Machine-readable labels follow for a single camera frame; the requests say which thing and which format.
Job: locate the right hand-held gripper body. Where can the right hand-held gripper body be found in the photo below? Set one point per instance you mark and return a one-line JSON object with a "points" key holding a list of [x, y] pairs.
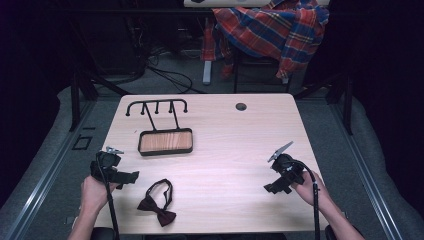
{"points": [[287, 168]]}

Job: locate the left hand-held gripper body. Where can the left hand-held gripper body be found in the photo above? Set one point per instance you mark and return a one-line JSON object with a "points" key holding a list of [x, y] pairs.
{"points": [[106, 162]]}

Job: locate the dark red bow tie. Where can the dark red bow tie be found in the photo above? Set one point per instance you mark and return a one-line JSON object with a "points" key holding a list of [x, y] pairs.
{"points": [[156, 206]]}

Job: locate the black hook rack wooden tray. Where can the black hook rack wooden tray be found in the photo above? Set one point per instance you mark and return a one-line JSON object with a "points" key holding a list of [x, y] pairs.
{"points": [[165, 141]]}

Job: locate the person's right hand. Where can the person's right hand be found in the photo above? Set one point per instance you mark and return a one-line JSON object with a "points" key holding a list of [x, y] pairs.
{"points": [[308, 190]]}

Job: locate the person's left hand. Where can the person's left hand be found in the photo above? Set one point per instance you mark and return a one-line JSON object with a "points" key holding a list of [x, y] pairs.
{"points": [[94, 194]]}

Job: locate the black metal stand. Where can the black metal stand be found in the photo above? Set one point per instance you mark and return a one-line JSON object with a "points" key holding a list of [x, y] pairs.
{"points": [[343, 100], [80, 96]]}

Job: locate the black chair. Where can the black chair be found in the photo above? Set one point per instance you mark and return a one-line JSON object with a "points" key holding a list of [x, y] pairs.
{"points": [[258, 63]]}

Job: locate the white table leg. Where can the white table leg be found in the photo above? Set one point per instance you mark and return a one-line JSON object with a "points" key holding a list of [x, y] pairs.
{"points": [[207, 71]]}

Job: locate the red blue plaid shirt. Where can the red blue plaid shirt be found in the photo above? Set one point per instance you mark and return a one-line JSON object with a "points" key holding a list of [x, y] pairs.
{"points": [[273, 30]]}

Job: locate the white table top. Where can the white table top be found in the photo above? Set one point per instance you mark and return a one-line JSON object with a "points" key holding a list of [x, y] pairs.
{"points": [[220, 3]]}

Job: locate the aluminium floor rail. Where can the aluminium floor rail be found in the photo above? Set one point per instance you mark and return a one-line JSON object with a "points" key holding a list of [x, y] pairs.
{"points": [[43, 176], [365, 176]]}

